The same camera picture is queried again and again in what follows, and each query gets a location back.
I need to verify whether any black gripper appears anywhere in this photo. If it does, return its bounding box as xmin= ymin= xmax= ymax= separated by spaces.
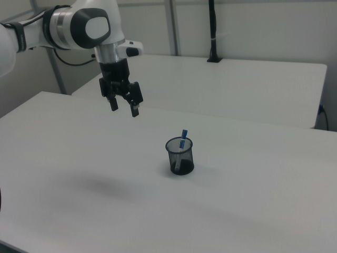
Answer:
xmin=98 ymin=59 xmax=144 ymax=118

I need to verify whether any blue capped white marker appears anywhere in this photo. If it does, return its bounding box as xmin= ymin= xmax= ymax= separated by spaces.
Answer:
xmin=174 ymin=129 xmax=190 ymax=171

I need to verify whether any black mesh pen cup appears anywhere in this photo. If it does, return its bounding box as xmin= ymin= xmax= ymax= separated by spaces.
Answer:
xmin=165 ymin=136 xmax=195 ymax=176

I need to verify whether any black cable behind arm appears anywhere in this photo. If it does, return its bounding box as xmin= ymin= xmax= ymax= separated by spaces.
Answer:
xmin=53 ymin=48 xmax=96 ymax=67

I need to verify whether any grey wall frame post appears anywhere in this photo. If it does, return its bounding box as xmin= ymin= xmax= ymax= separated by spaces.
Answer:
xmin=164 ymin=0 xmax=183 ymax=56

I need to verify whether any black camera stand pole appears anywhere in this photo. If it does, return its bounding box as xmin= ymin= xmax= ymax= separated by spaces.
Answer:
xmin=206 ymin=0 xmax=223 ymax=63

